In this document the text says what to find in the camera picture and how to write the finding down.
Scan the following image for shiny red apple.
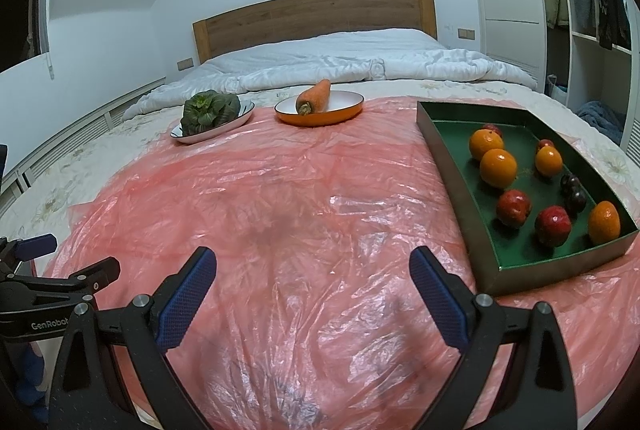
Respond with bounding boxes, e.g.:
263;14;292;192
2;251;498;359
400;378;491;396
535;205;572;247

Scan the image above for left hand blue white glove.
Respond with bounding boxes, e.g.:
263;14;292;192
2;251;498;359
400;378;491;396
1;341;48;413

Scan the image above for pink plastic sheet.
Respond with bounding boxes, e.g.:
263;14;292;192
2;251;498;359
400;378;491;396
41;96;640;430

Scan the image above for orange near tray edge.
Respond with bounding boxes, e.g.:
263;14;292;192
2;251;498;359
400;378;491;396
588;201;620;245

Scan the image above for green rectangular tray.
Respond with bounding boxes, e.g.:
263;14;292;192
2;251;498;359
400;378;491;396
416;101;639;296

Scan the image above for dull red apple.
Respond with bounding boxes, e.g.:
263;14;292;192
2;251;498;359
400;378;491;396
496;189;532;228

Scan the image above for dark plums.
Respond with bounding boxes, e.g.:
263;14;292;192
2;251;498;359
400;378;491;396
560;173;587;215

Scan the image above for green leafy vegetable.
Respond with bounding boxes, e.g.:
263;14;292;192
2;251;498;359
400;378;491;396
180;90;240;131

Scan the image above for large orange in tray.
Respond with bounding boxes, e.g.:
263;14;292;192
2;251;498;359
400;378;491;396
480;149;518;189

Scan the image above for small orange fruit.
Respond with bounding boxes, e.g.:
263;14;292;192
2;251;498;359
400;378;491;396
535;145;563;178

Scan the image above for white oval plate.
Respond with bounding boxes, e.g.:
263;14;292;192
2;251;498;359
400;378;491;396
169;99;256;145

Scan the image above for small red fruit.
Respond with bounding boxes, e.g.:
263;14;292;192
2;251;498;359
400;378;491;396
536;139;554;151
482;124;503;137

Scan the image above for small orange mandarin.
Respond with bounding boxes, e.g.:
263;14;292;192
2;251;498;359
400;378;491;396
469;128;504;161

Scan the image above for blue folded blanket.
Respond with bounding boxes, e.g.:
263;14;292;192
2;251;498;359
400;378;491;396
577;100;626;145

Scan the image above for orange carrot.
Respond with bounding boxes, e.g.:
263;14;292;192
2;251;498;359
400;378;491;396
295;79;331;116

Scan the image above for orange white bowl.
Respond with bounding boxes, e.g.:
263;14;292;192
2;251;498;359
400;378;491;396
273;89;366;128

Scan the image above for wooden headboard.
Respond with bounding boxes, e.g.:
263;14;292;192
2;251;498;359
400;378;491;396
192;0;438;63

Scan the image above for white duvet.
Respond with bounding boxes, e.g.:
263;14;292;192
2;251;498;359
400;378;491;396
122;28;537;120

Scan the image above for white wardrobe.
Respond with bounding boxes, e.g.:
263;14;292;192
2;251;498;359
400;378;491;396
478;0;639;151

